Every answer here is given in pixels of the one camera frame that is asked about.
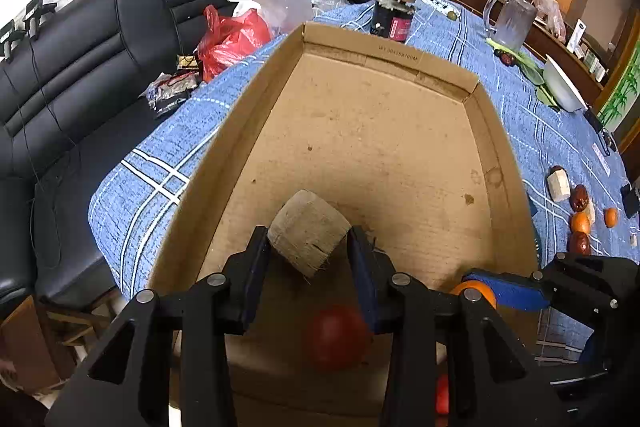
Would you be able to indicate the orange tangerine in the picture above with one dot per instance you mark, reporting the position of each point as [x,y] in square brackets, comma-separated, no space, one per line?
[610,217]
[580,223]
[485,294]

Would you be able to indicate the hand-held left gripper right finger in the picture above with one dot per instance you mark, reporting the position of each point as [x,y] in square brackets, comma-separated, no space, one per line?
[361,272]

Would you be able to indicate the white bowl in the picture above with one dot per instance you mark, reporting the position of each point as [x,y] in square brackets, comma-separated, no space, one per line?
[562,84]

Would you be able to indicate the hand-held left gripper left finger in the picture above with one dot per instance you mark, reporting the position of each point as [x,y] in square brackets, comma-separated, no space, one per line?
[256,267]

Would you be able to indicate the red tomato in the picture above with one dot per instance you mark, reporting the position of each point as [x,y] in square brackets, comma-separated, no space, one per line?
[335,337]

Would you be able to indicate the black cylinder with pink label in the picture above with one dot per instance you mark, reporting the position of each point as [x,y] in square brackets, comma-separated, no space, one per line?
[392,19]

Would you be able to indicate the clear plastic bag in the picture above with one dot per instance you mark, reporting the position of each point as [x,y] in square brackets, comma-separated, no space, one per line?
[282,2]

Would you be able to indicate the white card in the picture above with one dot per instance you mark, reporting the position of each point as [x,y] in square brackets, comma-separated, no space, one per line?
[601,158]

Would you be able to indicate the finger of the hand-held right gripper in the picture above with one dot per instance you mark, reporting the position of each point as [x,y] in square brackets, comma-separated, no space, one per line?
[505,291]

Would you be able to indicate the green leaves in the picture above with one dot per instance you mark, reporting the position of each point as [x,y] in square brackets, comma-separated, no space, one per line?
[532,74]

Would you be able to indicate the white small box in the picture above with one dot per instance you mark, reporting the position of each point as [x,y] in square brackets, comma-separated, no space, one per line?
[577,34]

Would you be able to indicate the translucent plastic bag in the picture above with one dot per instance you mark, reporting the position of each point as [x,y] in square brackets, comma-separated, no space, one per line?
[550,14]

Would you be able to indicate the red plastic bag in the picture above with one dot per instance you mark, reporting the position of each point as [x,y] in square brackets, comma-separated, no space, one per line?
[235,37]

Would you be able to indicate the blue plaid tablecloth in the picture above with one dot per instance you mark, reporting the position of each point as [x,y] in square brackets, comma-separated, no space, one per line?
[175,147]

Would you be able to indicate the small brown box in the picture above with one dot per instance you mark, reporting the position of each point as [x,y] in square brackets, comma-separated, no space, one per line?
[187,63]

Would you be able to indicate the white plastic bag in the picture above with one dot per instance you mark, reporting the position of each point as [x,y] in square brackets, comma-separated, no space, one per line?
[242,7]

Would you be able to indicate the wooden stool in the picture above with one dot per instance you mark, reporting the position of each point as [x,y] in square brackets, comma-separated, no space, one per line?
[75,317]

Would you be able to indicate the black phone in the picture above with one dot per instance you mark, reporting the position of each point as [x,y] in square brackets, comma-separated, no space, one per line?
[596,121]
[632,196]

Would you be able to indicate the black leather sofa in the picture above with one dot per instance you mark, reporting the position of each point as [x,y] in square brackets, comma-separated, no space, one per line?
[100,32]

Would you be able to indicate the black charger device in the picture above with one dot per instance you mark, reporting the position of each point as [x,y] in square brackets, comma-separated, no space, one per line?
[7,39]
[36,14]

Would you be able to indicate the shallow cardboard box tray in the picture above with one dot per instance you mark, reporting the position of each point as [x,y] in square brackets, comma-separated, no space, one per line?
[375,132]

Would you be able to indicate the clear glass mug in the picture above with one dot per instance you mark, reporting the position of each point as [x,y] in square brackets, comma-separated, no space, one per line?
[512,22]

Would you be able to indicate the beige sugarcane chunk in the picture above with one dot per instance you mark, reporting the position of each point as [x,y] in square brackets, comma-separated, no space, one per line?
[635,238]
[591,212]
[560,187]
[305,232]

